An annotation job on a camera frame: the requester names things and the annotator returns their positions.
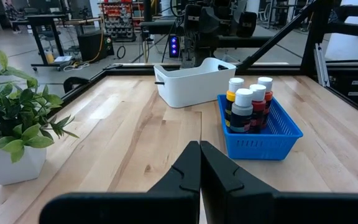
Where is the grey paint bottle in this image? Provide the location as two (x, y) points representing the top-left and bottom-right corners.
(230, 88), (254, 134)

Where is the black side stand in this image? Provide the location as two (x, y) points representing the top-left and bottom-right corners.
(300, 0), (358, 75)

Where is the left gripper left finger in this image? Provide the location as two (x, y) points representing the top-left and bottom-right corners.
(39, 141), (201, 224)

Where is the shelf with red bins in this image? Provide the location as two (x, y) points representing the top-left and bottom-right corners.
(98, 0), (145, 43)

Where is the black floor case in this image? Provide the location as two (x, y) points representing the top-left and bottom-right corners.
(77, 30), (115, 62)

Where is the orange paint bottle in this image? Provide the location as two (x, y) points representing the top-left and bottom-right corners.
(257, 77), (274, 128)

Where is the black aluminium table frame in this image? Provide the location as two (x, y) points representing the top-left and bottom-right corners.
(51, 0), (358, 123)

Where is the dark red paint bottle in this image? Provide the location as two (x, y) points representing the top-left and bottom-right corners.
(249, 83), (267, 133)

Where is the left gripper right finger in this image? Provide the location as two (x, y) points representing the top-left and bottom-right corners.
(200, 141), (358, 224)

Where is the black floor cable loop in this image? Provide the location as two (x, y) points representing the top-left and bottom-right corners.
(116, 45), (127, 60)

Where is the blue plastic basket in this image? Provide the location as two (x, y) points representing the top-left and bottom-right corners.
(217, 94), (304, 161)

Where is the black box with blue lights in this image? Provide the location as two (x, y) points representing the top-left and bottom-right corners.
(168, 35), (180, 58)

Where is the small artificial potted plant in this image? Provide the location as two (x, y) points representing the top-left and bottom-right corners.
(0, 50), (80, 187)

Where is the black drawer unit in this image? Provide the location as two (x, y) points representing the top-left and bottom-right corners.
(326, 71), (358, 108)

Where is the black background desk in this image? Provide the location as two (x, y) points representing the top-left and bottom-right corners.
(11, 14), (70, 72)

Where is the yellow paint bottle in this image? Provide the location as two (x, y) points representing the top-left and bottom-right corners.
(224, 77), (245, 128)

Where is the white plastic bin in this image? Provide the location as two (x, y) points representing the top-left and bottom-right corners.
(153, 57), (237, 109)

